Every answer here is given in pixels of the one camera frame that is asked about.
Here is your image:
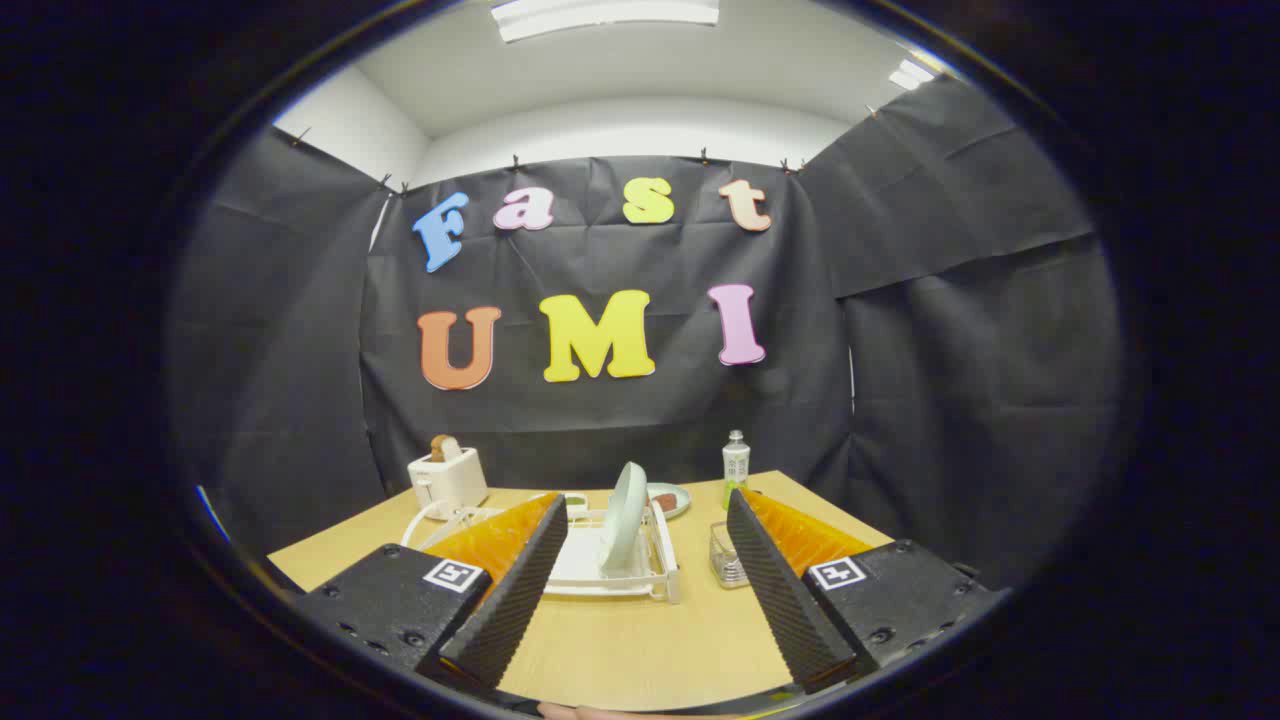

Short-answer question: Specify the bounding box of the long ceiling light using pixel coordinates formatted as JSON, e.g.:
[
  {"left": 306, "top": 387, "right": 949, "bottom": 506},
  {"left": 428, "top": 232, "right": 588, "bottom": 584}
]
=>
[{"left": 490, "top": 0, "right": 721, "bottom": 43}]

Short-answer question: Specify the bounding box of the white dish rack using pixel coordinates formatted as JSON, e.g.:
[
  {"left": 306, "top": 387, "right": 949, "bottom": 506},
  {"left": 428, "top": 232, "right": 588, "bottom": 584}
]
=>
[{"left": 400, "top": 497, "right": 683, "bottom": 605}]

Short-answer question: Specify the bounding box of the pale green plate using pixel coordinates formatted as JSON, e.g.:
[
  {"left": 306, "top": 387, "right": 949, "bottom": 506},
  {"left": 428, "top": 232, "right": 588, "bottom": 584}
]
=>
[{"left": 598, "top": 461, "right": 651, "bottom": 579}]

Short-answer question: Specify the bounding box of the black backdrop cloth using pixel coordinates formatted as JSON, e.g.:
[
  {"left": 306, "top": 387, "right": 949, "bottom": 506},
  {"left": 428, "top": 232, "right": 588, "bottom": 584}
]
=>
[{"left": 165, "top": 75, "right": 1126, "bottom": 591}]

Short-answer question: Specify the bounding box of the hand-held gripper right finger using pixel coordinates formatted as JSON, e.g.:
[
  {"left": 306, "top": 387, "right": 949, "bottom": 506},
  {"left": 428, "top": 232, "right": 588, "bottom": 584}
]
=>
[{"left": 726, "top": 488, "right": 1001, "bottom": 693}]

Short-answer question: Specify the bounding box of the green drink bottle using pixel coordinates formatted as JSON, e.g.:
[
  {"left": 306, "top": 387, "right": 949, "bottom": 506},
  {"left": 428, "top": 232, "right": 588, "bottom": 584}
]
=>
[{"left": 721, "top": 430, "right": 752, "bottom": 511}]

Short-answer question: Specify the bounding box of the metal wire basket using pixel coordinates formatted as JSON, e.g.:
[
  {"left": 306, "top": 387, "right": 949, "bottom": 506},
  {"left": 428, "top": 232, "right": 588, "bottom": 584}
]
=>
[{"left": 709, "top": 520, "right": 751, "bottom": 590}]

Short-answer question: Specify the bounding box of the white toaster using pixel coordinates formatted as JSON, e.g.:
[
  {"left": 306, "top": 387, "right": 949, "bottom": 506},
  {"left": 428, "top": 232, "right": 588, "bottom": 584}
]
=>
[{"left": 408, "top": 447, "right": 490, "bottom": 521}]

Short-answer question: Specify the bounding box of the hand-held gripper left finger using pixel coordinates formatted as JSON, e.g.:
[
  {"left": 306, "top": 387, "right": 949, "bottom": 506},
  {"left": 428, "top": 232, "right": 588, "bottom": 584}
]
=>
[{"left": 300, "top": 492, "right": 569, "bottom": 691}]

